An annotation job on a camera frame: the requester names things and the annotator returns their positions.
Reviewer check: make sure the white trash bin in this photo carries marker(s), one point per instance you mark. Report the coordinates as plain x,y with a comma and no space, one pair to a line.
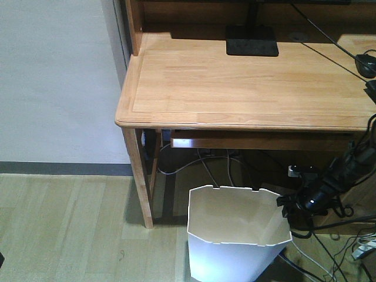
234,233

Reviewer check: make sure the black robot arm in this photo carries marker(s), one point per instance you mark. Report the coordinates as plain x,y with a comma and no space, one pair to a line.
355,166

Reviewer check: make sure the black computer monitor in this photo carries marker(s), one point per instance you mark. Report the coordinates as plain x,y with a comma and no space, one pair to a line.
251,39

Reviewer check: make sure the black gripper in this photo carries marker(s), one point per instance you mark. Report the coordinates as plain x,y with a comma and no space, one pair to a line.
315,197

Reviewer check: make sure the white power strip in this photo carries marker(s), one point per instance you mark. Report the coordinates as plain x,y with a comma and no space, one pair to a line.
363,249

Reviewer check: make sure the wooden desk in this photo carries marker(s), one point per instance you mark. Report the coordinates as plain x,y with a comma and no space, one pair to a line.
180,77

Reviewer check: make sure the black computer mouse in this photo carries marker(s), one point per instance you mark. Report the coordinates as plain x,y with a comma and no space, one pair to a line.
365,65

